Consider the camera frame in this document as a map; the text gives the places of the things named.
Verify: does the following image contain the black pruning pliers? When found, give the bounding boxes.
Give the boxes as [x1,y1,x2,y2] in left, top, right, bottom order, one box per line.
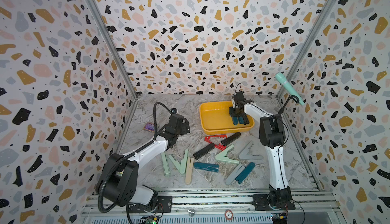
[193,143,215,160]
[221,132,241,146]
[243,115,249,125]

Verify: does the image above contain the beige pruning pliers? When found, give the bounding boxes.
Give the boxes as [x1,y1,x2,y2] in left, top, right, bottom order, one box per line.
[185,158,195,185]

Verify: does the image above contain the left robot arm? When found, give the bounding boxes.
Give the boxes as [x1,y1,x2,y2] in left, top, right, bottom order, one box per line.
[95,102,191,213]

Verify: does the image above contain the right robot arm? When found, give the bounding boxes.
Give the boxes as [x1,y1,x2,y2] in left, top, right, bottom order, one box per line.
[229,91,289,191]

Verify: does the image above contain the yellow plastic storage box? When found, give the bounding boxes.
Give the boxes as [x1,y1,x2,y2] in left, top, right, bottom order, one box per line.
[200,101,255,135]

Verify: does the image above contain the colourful card box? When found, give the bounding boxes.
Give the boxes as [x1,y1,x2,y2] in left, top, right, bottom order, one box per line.
[143,122,155,132]

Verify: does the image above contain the mint V pruning pliers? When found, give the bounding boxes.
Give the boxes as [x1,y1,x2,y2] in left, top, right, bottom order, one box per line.
[168,149,189,174]

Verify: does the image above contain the red pruning pliers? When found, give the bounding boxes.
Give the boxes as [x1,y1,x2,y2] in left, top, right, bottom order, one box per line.
[204,134,227,151]

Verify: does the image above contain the mint open pruning pliers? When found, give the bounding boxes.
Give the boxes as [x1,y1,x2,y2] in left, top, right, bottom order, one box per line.
[215,145,240,165]

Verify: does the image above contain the grey open pruning pliers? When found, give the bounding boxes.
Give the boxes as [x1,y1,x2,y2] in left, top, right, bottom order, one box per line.
[239,141,264,160]

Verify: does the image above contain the grey pruning pliers lower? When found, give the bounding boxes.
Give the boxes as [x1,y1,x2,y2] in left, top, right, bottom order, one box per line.
[225,164,245,185]

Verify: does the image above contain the mint green microphone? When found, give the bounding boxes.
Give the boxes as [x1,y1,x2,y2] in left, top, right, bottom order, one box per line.
[275,72,304,106]

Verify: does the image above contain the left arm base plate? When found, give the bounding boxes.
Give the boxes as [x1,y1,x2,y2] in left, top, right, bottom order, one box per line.
[129,196,173,215]

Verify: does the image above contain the aluminium frame rail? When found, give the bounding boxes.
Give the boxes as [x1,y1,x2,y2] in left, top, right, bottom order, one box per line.
[81,189,346,224]

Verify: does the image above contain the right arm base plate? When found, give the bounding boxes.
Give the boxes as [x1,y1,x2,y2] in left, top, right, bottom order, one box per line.
[252,193,296,211]

